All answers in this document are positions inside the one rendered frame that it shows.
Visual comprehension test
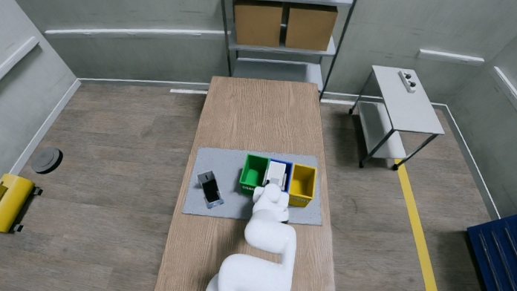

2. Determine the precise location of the yellow open bin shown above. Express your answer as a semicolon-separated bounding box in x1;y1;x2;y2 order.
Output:
288;163;316;207

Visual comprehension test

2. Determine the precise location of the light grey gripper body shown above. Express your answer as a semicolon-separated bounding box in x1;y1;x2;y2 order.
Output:
253;187;289;207

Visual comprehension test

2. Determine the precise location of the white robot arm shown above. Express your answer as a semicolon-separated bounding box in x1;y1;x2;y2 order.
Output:
206;177;296;291

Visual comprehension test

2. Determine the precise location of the green returns bin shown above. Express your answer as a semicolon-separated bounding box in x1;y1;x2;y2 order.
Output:
239;154;270;196

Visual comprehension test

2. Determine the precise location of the blue open-top bin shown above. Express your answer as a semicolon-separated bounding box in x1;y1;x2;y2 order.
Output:
270;158;293;194

